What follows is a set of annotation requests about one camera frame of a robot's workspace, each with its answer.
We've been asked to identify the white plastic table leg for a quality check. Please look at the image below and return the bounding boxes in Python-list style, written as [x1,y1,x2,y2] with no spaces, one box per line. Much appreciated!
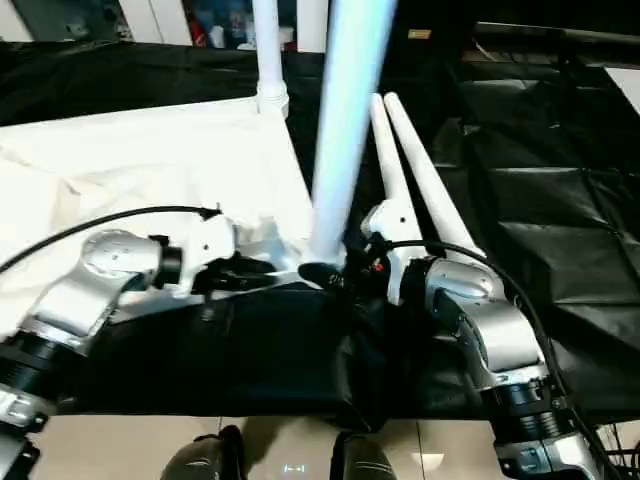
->
[382,92,487,261]
[368,92,412,211]
[301,0,400,274]
[251,0,290,119]

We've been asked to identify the white plastic table top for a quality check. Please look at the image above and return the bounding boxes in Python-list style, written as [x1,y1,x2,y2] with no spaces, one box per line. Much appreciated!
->
[0,94,349,337]

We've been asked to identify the dark robot left foot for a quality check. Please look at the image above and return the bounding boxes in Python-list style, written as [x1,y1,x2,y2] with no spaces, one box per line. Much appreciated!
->
[162,424,246,480]

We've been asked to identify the dark robot foot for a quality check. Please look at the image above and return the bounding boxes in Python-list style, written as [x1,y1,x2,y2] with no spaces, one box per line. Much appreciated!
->
[162,424,246,480]
[329,432,396,480]

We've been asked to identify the dark robot right foot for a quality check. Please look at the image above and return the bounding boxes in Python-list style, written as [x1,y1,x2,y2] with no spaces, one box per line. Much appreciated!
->
[329,432,396,480]

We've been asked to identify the black work mat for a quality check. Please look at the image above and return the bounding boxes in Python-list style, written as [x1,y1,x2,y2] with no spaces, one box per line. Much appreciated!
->
[0,39,640,434]

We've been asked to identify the white display cabinet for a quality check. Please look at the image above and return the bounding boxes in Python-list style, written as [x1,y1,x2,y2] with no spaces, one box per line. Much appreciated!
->
[0,0,331,54]

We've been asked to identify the black cabinet with gold label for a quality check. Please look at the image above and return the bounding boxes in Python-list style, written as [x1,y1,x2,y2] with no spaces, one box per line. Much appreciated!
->
[394,0,640,56]

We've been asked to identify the white flat board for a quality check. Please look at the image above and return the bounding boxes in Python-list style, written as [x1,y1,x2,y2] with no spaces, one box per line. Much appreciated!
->
[602,64,640,119]

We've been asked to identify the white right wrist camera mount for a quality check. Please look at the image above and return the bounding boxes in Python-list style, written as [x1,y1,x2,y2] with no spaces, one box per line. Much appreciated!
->
[360,199,431,306]

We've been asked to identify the black left wrist camera cable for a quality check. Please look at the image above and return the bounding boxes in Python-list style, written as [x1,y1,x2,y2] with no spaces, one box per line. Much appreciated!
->
[0,204,224,274]

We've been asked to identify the tangled black floor cables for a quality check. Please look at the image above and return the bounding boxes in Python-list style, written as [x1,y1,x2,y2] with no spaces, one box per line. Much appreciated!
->
[594,419,640,480]

